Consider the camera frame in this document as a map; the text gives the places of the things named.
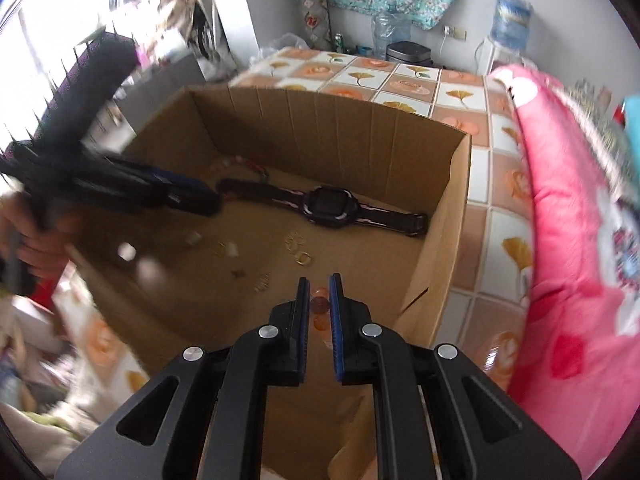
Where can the person's left hand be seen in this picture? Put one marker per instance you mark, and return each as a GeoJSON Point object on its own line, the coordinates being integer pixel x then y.
{"type": "Point", "coordinates": [47, 250]}

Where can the grey speckled cloth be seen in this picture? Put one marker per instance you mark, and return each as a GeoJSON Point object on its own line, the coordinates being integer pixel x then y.
{"type": "Point", "coordinates": [600, 125]}

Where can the gold butterfly pendant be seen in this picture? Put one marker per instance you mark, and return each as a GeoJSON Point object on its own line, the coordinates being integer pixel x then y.
{"type": "Point", "coordinates": [292, 240]}

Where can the tile print tablecloth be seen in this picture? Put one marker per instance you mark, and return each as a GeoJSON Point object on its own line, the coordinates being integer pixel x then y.
{"type": "Point", "coordinates": [480, 185]}

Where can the brown cardboard box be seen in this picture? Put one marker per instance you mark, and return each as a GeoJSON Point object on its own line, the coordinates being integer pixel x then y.
{"type": "Point", "coordinates": [350, 125]}

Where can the black trash bin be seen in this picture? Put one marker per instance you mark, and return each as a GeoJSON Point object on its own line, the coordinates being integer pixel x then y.
{"type": "Point", "coordinates": [407, 52]}

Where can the wall socket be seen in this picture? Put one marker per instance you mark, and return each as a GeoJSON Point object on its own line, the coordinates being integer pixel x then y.
{"type": "Point", "coordinates": [457, 33]}

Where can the clear plastic bag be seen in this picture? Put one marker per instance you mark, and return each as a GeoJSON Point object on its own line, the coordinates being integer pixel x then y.
{"type": "Point", "coordinates": [285, 42]}

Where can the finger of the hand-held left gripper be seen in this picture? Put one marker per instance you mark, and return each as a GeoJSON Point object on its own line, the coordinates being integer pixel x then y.
{"type": "Point", "coordinates": [155, 176]}
{"type": "Point", "coordinates": [197, 202]}

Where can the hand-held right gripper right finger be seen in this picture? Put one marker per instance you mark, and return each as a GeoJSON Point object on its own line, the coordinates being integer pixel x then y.
{"type": "Point", "coordinates": [336, 330]}

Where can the labelled water dispenser bottle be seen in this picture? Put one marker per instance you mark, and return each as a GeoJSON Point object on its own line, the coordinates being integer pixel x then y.
{"type": "Point", "coordinates": [512, 15]}

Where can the green can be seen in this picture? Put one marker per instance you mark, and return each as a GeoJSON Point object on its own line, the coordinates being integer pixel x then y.
{"type": "Point", "coordinates": [339, 44]}

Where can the grey patterned pillow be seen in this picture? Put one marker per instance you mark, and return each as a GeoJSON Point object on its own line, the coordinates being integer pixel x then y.
{"type": "Point", "coordinates": [312, 15]}

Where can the white water dispenser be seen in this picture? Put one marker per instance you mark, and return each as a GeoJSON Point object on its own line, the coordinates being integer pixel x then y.
{"type": "Point", "coordinates": [487, 55]}

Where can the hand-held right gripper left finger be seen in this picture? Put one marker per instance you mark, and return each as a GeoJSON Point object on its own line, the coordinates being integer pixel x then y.
{"type": "Point", "coordinates": [302, 330]}

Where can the pink quilt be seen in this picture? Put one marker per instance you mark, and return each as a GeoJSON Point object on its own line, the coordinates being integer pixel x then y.
{"type": "Point", "coordinates": [575, 285]}

